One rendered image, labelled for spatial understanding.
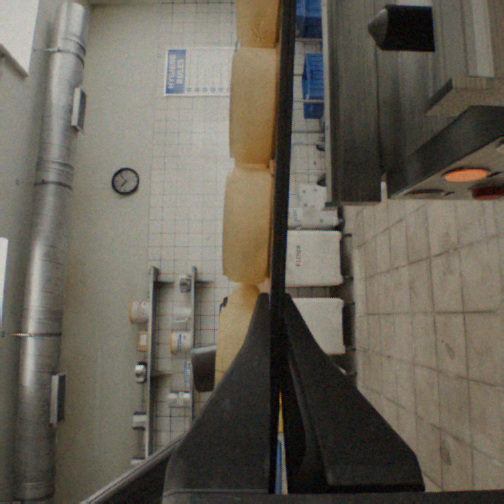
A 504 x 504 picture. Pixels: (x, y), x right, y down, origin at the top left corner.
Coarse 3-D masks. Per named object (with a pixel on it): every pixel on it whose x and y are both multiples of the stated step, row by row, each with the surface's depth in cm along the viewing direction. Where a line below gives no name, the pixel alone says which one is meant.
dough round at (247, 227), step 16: (240, 176) 16; (256, 176) 16; (272, 176) 16; (240, 192) 15; (256, 192) 15; (272, 192) 16; (224, 208) 15; (240, 208) 15; (256, 208) 15; (272, 208) 15; (224, 224) 15; (240, 224) 15; (256, 224) 15; (272, 224) 15; (224, 240) 15; (240, 240) 15; (256, 240) 15; (224, 256) 16; (240, 256) 15; (256, 256) 15; (224, 272) 16; (240, 272) 16; (256, 272) 16
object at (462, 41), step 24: (432, 0) 20; (456, 0) 17; (480, 0) 17; (456, 24) 18; (480, 24) 17; (456, 48) 18; (480, 48) 17; (456, 72) 18; (480, 72) 17; (432, 96) 19; (456, 96) 17; (480, 96) 17
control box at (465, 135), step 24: (456, 120) 29; (480, 120) 26; (432, 144) 33; (456, 144) 29; (480, 144) 26; (408, 168) 38; (432, 168) 33; (456, 168) 31; (480, 168) 31; (408, 192) 40; (456, 192) 40
